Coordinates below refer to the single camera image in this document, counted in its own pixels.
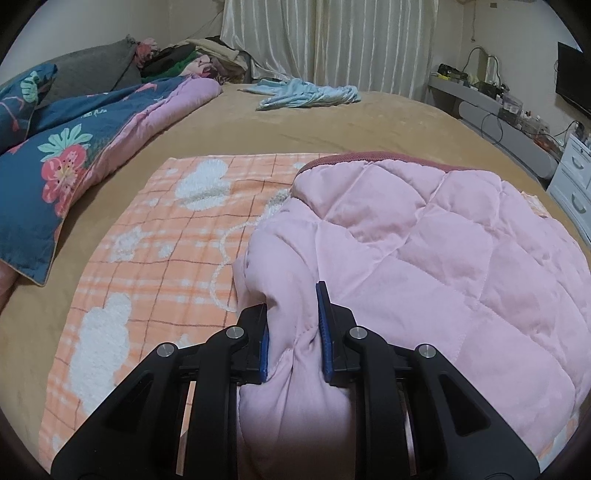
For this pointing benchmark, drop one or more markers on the black television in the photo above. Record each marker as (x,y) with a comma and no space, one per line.
(575,78)

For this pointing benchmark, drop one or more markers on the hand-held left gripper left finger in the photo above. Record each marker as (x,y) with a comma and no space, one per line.
(264,355)

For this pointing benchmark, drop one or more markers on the light blue cloth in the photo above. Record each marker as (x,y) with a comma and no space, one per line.
(304,94)

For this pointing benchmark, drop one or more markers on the bed with tan sheet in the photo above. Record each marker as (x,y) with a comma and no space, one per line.
(323,129)

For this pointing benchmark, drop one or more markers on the grey desk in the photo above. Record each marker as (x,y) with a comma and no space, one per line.
(508,134)

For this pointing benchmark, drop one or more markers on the grey pillow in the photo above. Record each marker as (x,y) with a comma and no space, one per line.
(87,69)

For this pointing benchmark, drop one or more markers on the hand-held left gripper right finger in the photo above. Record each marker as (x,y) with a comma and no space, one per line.
(325,341)

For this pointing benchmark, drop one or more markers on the pile of clothes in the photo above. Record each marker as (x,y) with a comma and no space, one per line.
(203,60)

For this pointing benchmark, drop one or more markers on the white curtain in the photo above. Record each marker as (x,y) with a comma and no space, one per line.
(346,41)

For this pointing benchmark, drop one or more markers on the clutter of desk gadgets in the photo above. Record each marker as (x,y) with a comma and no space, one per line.
(512,108)

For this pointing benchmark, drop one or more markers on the pink quilted jacket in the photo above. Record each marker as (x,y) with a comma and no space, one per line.
(415,258)

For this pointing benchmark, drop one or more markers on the blue floral quilt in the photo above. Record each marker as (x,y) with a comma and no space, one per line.
(51,152)

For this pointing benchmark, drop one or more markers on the white drawer cabinet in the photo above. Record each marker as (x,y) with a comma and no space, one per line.
(572,184)

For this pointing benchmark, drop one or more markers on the orange checked blanket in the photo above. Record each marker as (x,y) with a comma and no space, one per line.
(161,258)

